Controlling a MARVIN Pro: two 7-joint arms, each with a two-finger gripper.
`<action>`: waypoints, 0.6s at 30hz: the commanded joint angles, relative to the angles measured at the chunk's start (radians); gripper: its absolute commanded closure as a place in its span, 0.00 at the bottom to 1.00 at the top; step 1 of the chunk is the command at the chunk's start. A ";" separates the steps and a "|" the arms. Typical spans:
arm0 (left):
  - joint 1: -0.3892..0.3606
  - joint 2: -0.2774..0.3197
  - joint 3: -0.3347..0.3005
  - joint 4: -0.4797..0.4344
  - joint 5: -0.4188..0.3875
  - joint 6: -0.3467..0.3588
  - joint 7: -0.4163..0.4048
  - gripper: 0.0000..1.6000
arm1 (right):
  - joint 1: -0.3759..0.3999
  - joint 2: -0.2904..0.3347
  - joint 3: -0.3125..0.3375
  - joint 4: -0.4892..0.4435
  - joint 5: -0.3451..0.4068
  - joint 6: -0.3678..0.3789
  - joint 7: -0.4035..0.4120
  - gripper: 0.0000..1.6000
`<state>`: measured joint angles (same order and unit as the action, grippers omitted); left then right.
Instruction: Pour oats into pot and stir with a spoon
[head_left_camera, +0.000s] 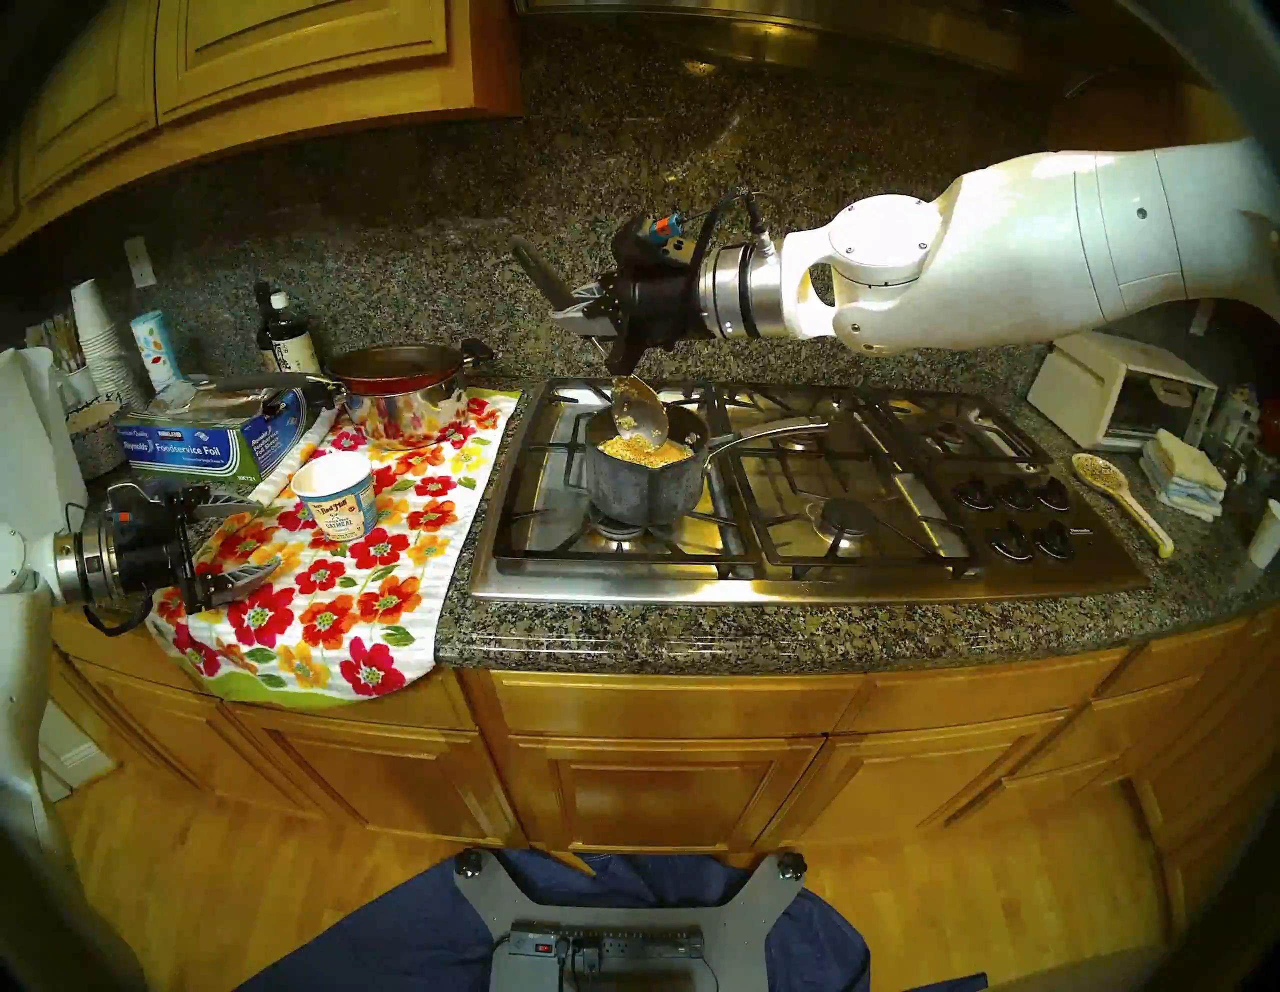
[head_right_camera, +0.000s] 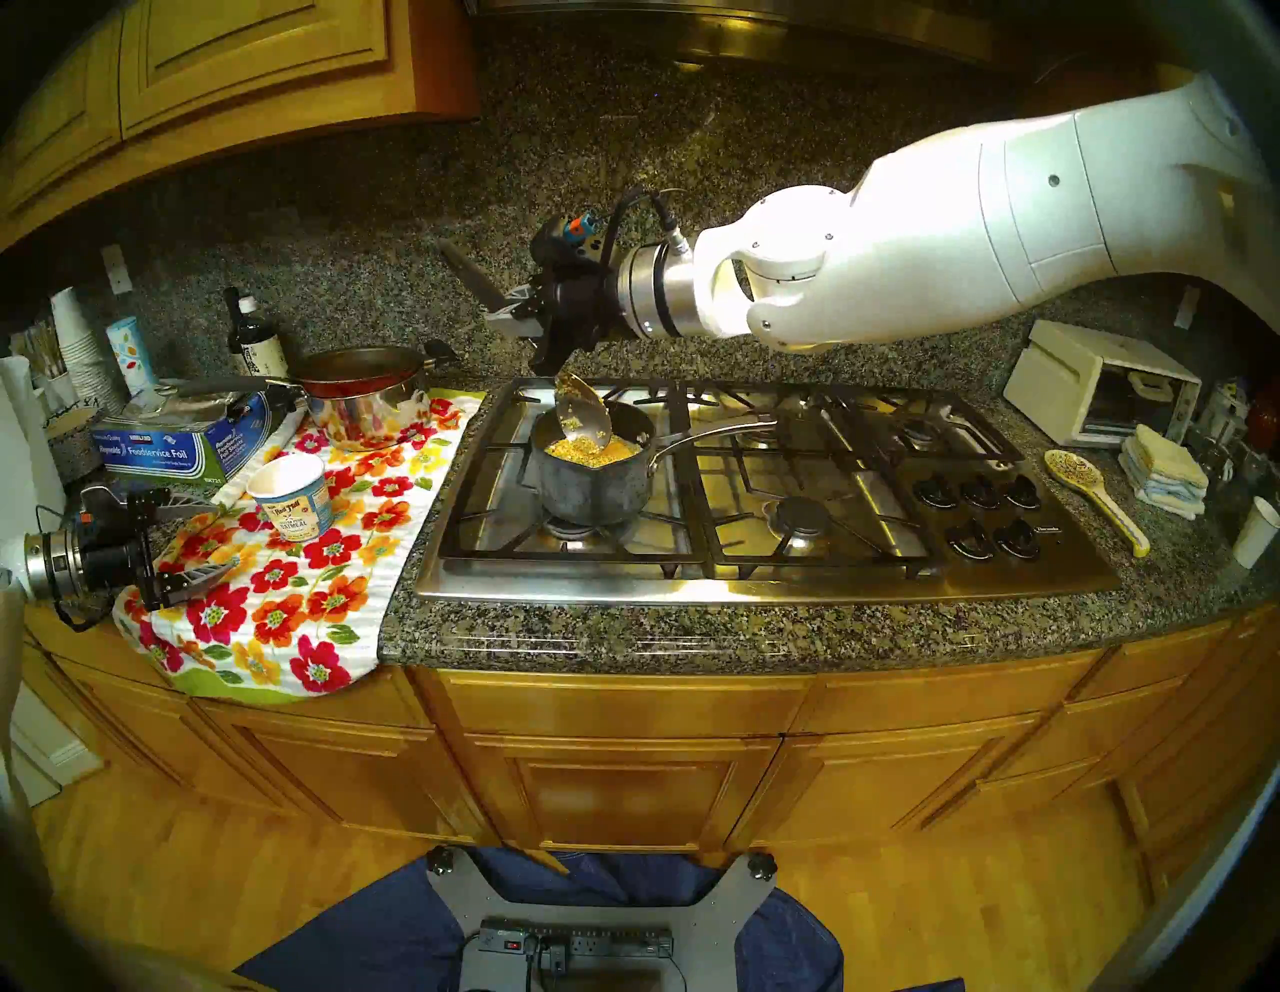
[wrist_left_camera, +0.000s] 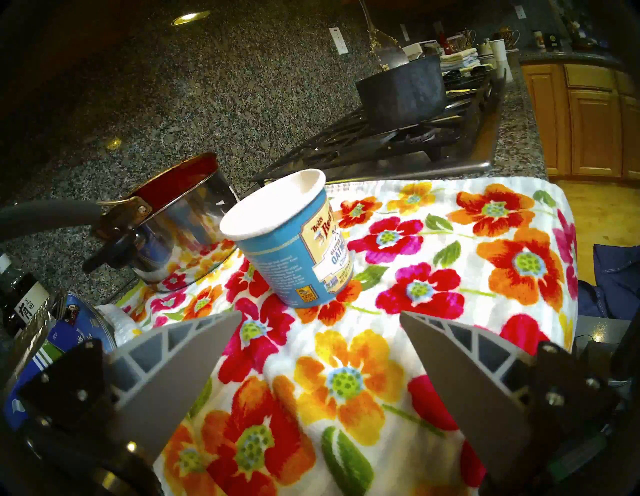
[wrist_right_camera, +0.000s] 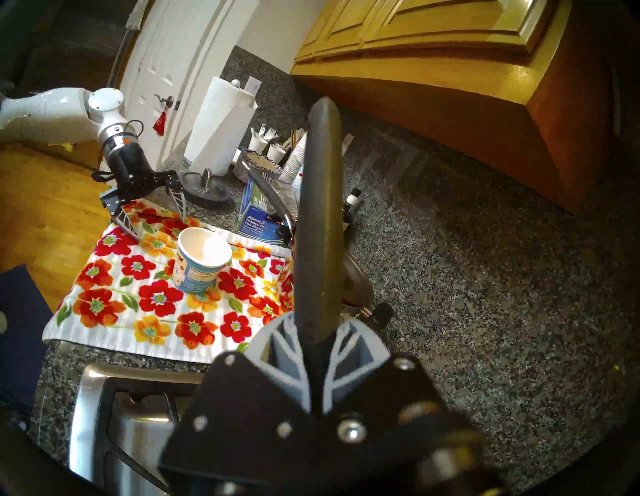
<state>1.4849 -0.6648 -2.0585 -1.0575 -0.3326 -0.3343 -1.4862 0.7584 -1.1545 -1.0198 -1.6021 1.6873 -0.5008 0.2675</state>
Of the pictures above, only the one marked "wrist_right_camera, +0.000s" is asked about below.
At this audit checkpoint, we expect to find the stainless steel gas cooktop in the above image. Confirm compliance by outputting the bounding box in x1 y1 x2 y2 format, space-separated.
67 364 213 496

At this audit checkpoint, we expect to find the stainless steel refrigerator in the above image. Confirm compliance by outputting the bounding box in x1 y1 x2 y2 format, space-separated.
0 0 147 97

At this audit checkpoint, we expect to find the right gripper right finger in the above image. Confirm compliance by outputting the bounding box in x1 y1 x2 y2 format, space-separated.
320 314 501 496

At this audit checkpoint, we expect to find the glass pot lid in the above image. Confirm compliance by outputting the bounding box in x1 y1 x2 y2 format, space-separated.
180 169 234 204

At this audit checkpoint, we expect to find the floral kitchen towel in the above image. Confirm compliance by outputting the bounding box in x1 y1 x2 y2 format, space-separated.
42 200 297 365

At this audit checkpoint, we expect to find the steel pot with red inside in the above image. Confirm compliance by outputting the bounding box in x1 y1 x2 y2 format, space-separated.
248 169 396 332

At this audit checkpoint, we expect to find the white panel door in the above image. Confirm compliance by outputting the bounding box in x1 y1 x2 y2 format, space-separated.
119 0 262 172

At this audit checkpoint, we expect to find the speckled round container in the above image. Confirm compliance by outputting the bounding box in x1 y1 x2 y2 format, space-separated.
232 150 284 184

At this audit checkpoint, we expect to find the dark blue cloth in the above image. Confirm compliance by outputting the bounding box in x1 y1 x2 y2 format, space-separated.
0 264 54 417

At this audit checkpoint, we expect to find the dark bottle with white label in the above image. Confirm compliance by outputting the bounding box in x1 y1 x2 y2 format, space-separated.
342 187 362 222

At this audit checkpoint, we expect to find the white paper towel roll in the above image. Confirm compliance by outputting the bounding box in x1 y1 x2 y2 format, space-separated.
184 76 259 177

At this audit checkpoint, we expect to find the blue foil box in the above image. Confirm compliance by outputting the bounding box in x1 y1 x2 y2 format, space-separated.
235 177 297 246

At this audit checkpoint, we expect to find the stack of white paper cups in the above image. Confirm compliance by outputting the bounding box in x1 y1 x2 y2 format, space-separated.
279 130 309 185

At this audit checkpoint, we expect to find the black handled metal spoon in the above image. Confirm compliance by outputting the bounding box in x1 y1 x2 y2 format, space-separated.
294 96 346 417

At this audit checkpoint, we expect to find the white utensil holder cup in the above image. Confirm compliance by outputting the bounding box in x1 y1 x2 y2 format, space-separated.
248 125 271 156
267 134 289 164

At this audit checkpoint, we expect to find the white blue oatmeal paper cup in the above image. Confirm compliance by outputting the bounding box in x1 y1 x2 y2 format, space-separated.
171 226 233 295

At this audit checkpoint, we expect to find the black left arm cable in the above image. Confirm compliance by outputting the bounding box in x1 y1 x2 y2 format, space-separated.
91 120 147 184

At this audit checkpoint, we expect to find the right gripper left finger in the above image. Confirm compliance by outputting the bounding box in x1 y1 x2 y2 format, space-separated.
159 314 318 496

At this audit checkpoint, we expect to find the wooden upper cabinet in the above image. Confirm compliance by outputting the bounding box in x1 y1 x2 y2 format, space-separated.
290 0 612 214

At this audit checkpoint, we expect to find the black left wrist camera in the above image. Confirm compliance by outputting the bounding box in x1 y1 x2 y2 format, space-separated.
112 135 147 170

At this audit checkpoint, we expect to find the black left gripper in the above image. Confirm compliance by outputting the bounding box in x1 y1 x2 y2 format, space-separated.
99 147 189 242

